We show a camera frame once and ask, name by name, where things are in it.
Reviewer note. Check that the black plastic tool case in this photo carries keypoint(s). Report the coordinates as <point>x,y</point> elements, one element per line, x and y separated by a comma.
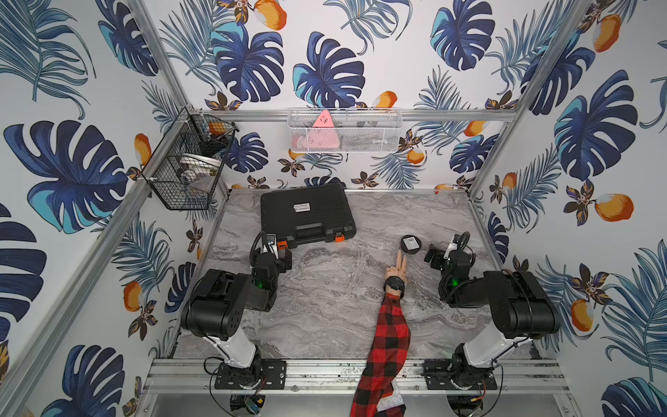
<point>308,215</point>

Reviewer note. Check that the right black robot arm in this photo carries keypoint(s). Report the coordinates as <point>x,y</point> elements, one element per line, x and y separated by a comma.
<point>521,312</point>

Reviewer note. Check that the small round black tin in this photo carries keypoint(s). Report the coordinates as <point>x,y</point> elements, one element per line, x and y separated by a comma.
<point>410,245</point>

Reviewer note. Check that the clear mesh wall shelf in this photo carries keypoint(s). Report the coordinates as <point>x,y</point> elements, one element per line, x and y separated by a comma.
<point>360,130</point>

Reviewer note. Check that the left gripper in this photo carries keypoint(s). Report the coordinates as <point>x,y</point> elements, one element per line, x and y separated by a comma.
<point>279,255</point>

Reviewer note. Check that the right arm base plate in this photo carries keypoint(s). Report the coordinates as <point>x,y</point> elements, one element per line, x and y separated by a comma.
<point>457,375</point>

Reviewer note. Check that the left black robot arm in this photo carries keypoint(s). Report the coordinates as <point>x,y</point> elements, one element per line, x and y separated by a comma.
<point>215,309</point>

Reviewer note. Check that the pink triangle item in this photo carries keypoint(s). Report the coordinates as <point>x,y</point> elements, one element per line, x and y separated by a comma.
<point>323,134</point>

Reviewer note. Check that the red plaid sleeve arm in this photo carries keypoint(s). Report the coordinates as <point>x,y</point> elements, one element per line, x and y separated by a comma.
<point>386,359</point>

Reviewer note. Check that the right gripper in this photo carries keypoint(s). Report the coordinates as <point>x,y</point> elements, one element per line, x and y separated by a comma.
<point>439,255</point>

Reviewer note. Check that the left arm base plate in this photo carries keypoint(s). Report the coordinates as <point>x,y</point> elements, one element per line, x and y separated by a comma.
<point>266,374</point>

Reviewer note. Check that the aluminium front rail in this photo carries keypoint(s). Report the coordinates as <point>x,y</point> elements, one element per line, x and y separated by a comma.
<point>342,377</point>

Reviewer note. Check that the mannequin hand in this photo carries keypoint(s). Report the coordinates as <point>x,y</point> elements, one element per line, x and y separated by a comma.
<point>399,269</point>

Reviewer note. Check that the black wire basket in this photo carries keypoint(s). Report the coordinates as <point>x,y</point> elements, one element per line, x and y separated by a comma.
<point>190,163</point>

